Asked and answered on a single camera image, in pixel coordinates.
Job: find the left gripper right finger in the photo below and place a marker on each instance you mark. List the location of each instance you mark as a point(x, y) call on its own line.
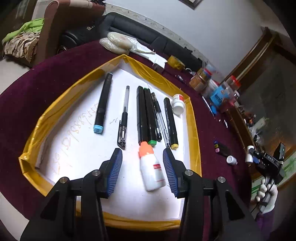
point(230, 219)

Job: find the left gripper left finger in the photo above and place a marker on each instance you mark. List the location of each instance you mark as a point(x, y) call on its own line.
point(72, 209)

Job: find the black marker yellow-green cap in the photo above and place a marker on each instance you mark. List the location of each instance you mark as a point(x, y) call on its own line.
point(224, 150)

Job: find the orange cap glue bottle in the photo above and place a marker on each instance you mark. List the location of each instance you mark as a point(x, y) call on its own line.
point(150, 168)

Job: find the black marker yellow cap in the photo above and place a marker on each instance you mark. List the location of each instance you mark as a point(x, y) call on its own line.
point(173, 139)

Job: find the clear cap gel pen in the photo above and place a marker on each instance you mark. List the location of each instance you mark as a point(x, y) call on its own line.
point(122, 130)

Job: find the transparent ballpoint pen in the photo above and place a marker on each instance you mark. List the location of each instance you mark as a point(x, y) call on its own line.
point(163, 127)

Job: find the white red label pill bottle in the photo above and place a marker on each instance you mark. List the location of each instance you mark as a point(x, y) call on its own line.
point(178, 104)

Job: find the long black marker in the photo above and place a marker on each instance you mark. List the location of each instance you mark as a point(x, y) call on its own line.
point(141, 116)

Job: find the black marker green cap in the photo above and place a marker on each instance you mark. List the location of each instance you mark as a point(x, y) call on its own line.
point(150, 119)

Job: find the black test gel pen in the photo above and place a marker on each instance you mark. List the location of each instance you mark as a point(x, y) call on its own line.
point(156, 111)

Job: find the purple sleeved right forearm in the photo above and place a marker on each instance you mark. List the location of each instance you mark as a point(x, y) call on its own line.
point(265, 223)

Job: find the white gloved right hand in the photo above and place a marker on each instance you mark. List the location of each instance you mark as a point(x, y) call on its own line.
point(266, 195)

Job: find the small white bottle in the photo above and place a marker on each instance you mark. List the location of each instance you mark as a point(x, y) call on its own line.
point(231, 160)

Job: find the pink wrapped bottle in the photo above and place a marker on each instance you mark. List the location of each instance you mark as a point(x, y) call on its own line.
point(229, 103)

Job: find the blue battery pack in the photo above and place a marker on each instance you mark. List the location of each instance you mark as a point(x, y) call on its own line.
point(213, 109)

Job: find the blue cartoon snack tub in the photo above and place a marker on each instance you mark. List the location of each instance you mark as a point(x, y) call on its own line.
point(221, 94)

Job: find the silver pen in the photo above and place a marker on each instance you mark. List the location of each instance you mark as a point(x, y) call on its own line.
point(208, 106)

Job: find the white plastic jar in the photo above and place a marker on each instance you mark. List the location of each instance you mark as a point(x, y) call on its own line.
point(210, 88)

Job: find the brown jar with lid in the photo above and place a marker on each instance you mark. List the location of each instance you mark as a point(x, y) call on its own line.
point(199, 81)

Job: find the stacked small tins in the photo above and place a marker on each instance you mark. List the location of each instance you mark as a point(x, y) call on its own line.
point(209, 70)

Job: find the gold lined white box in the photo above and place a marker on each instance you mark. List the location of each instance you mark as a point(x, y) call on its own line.
point(63, 143)

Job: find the gold tape roll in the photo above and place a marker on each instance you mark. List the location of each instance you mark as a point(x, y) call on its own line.
point(175, 63)

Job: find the white power adapter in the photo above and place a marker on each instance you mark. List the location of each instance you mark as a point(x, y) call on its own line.
point(158, 68)

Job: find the white papers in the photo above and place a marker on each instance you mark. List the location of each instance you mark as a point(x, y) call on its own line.
point(145, 52)

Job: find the framed painting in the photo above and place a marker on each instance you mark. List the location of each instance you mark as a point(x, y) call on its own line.
point(191, 3)

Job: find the green and patterned cloth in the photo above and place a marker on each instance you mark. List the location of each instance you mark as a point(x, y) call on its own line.
point(22, 43)

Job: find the black leather sofa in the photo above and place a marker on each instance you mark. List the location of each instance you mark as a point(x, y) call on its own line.
point(113, 22)

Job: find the wrapped white round cakes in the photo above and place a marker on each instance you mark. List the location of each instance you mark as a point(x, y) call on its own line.
point(116, 43)

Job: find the brown armchair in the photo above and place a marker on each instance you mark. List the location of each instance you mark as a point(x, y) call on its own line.
point(59, 16)

